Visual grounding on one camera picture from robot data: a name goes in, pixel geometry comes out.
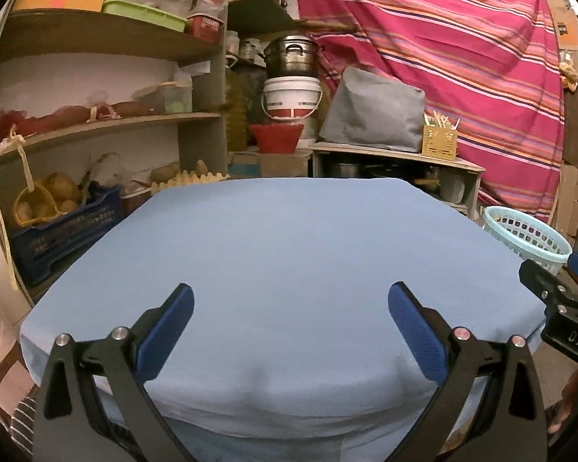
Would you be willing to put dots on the steel cooking pot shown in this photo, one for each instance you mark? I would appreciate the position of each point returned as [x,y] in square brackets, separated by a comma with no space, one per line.
[291,55]

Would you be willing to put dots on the grey felt bag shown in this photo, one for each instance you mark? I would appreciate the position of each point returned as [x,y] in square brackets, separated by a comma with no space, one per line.
[373,110]

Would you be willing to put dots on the light blue table cloth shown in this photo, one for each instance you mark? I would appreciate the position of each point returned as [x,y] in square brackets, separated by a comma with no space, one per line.
[291,354]

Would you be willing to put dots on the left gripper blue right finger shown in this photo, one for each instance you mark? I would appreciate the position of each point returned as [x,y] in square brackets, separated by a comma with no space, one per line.
[417,327]

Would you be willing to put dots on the yellow egg tray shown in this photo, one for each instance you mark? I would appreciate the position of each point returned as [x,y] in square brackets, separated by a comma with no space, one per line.
[185,179]

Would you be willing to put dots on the white red plastic bucket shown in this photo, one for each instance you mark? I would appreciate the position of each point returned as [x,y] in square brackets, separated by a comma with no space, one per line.
[290,98]

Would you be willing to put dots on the light blue waste basket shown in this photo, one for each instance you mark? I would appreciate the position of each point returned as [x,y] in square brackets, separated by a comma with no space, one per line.
[528,237]

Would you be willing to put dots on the green plastic tray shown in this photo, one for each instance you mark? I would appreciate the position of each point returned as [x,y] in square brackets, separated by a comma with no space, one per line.
[144,13]

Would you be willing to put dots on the striped pink curtain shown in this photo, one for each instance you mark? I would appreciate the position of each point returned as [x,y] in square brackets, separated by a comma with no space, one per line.
[490,65]

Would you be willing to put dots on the person right hand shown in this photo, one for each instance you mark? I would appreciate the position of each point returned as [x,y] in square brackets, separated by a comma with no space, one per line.
[558,413]

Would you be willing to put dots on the yellow utensil holder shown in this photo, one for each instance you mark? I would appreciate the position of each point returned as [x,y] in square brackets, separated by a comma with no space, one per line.
[440,136]

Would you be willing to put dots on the low wooden cabinet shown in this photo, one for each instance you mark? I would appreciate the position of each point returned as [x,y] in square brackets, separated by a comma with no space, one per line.
[453,182]

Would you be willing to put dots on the cardboard box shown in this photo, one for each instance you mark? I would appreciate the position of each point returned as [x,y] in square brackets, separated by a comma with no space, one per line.
[253,164]

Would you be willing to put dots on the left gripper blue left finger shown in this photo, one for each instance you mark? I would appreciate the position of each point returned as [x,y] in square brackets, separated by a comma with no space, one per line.
[158,330]

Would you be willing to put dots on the yellow oil bottle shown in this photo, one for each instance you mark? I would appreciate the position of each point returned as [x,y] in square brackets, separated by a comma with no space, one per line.
[235,119]

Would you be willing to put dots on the clear plastic container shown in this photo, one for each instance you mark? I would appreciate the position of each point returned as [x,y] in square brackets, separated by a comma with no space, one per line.
[169,97]

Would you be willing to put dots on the red plastic basket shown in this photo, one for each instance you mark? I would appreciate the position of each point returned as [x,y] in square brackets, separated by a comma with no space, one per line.
[279,138]

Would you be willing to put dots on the wooden corner shelf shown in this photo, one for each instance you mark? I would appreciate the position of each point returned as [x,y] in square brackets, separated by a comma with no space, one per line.
[67,118]

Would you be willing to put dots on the dark blue plastic crate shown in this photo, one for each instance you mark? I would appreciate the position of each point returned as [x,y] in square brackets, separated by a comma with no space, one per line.
[36,249]

